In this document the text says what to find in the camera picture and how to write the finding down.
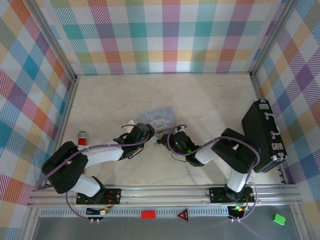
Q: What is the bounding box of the lavender patterned pouch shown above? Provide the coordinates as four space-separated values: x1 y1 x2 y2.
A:
138 106 177 136

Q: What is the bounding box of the red toy microphone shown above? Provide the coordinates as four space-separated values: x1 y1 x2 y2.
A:
77 130 91 147

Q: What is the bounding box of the red black triangle sign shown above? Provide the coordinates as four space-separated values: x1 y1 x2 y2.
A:
175 207 192 222

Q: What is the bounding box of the red toy block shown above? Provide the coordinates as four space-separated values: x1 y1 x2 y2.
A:
140 210 156 220

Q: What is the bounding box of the black briefcase with metal latches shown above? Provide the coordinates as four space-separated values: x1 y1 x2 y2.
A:
241 99 288 174

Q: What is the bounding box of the green toy block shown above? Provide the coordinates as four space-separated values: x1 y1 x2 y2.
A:
272 212 287 226

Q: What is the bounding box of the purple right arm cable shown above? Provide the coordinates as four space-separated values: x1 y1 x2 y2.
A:
166 124 262 222

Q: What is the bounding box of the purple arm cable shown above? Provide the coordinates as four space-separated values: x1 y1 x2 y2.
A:
166 124 262 222
33 123 155 221

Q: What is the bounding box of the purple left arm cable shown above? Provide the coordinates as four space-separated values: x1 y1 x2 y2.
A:
33 123 155 221

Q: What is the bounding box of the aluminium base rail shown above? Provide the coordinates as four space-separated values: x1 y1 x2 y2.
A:
27 184 304 208

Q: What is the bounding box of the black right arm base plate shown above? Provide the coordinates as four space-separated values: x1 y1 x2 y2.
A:
208 186 256 204

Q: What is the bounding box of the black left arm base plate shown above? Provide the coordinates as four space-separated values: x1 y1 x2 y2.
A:
75 188 123 206

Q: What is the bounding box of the perforated metal cable tray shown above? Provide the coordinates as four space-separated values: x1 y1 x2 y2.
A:
39 206 231 219

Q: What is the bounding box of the aluminium frame post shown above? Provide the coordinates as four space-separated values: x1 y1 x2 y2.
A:
28 0 78 82
249 0 298 78

